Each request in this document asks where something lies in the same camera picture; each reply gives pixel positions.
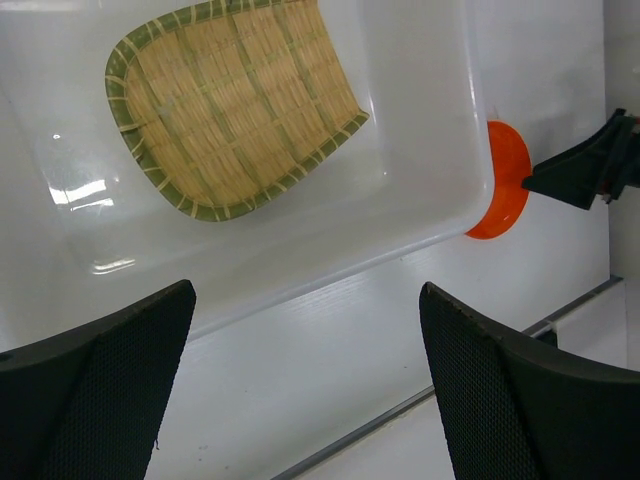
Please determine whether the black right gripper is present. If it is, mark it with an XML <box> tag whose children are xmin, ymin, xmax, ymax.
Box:
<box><xmin>522</xmin><ymin>112</ymin><xmax>639</xmax><ymax>210</ymax></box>

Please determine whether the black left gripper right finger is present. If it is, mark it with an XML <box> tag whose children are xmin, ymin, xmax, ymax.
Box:
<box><xmin>419</xmin><ymin>282</ymin><xmax>639</xmax><ymax>479</ymax></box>

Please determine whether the woven bamboo tray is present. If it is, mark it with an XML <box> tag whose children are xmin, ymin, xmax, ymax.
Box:
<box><xmin>105</xmin><ymin>1</ymin><xmax>369</xmax><ymax>222</ymax></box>

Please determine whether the orange plastic plate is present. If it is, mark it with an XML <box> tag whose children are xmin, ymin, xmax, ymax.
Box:
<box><xmin>466</xmin><ymin>120</ymin><xmax>532</xmax><ymax>240</ymax></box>

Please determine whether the translucent white plastic bin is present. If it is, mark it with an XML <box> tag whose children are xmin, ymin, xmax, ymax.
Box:
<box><xmin>1</xmin><ymin>1</ymin><xmax>493</xmax><ymax>350</ymax></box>

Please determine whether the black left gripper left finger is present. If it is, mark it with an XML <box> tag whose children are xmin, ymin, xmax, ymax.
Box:
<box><xmin>1</xmin><ymin>280</ymin><xmax>196</xmax><ymax>479</ymax></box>

